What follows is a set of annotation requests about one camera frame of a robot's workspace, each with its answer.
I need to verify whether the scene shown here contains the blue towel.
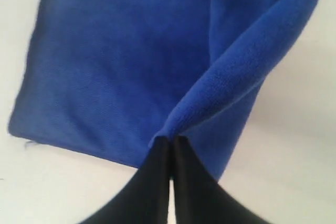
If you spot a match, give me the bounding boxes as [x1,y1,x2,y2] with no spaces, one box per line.
[8,0,318,178]

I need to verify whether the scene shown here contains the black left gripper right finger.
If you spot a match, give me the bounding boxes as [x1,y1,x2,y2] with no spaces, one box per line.
[171,136,263,224]

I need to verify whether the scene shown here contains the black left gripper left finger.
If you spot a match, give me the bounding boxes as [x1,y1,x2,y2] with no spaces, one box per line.
[83,137,170,224]

